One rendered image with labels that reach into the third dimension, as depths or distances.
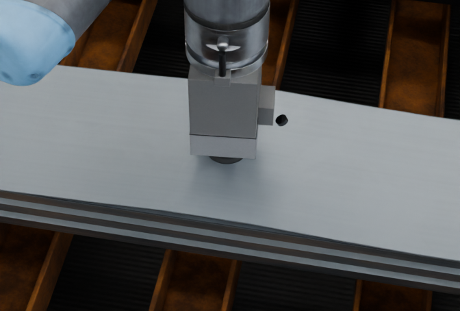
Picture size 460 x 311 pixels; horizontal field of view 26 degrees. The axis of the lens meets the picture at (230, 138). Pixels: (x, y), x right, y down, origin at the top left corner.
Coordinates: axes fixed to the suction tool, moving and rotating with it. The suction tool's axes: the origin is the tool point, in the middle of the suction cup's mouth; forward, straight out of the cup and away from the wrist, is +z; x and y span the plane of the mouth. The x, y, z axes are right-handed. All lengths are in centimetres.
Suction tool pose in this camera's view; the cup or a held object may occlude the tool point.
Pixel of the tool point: (226, 155)
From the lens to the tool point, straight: 102.1
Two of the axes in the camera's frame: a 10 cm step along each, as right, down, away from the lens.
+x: -10.0, -0.7, 0.6
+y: 0.9, -7.5, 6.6
